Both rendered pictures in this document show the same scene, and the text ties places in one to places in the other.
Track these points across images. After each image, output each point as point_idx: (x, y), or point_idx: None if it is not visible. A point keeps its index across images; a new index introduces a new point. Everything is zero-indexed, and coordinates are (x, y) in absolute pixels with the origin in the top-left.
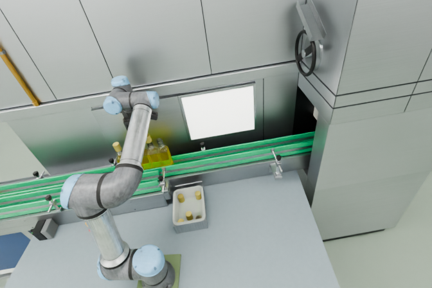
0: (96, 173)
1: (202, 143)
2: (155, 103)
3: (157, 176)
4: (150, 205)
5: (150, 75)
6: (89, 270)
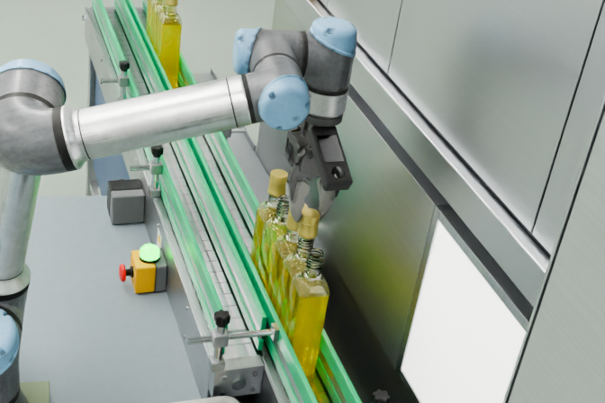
0: (46, 90)
1: (381, 394)
2: (266, 109)
3: (258, 329)
4: (194, 362)
5: (437, 96)
6: (31, 301)
